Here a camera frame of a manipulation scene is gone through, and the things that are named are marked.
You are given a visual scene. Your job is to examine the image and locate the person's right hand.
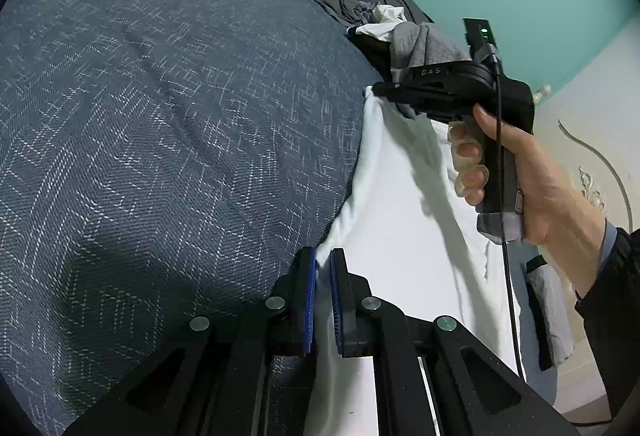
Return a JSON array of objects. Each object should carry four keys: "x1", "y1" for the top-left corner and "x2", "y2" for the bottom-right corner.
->
[{"x1": 473, "y1": 104, "x2": 606, "y2": 296}]

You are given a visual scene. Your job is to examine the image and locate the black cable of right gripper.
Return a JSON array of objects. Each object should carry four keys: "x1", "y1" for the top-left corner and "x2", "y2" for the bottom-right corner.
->
[{"x1": 487, "y1": 42, "x2": 526, "y2": 382}]

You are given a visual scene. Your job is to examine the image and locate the small white garment in pile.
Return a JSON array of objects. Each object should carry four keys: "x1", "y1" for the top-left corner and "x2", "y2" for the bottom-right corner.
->
[{"x1": 347, "y1": 4, "x2": 407, "y2": 43}]

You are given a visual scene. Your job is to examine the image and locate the blue patterned bed cover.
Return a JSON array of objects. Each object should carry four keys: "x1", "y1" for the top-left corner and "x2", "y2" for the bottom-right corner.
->
[{"x1": 1, "y1": 0, "x2": 374, "y2": 435}]

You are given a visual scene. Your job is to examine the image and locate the white long-sleeve shirt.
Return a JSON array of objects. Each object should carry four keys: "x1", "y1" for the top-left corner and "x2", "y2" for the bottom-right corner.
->
[{"x1": 305, "y1": 88, "x2": 520, "y2": 435}]

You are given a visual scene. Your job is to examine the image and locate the cream tufted headboard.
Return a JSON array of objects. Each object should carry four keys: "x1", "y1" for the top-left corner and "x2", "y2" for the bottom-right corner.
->
[{"x1": 531, "y1": 83, "x2": 640, "y2": 417}]

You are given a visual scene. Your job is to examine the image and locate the grey knit sweater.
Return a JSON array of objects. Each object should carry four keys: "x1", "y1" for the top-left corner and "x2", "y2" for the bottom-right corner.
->
[{"x1": 390, "y1": 22, "x2": 471, "y2": 86}]

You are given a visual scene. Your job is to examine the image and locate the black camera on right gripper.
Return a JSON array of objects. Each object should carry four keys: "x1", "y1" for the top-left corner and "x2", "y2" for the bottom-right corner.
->
[{"x1": 463, "y1": 18, "x2": 501, "y2": 69}]

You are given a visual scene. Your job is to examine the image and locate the light grey pillow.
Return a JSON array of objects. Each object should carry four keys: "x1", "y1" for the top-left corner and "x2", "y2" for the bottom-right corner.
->
[{"x1": 524, "y1": 255, "x2": 575, "y2": 371}]

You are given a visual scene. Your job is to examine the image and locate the person's right forearm black sleeve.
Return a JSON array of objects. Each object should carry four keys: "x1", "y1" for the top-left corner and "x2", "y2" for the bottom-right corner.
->
[{"x1": 576, "y1": 222, "x2": 639, "y2": 426}]

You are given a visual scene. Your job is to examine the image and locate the dark blue-grey garment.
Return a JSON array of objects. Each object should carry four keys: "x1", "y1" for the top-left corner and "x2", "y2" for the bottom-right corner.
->
[{"x1": 314, "y1": 0, "x2": 376, "y2": 26}]

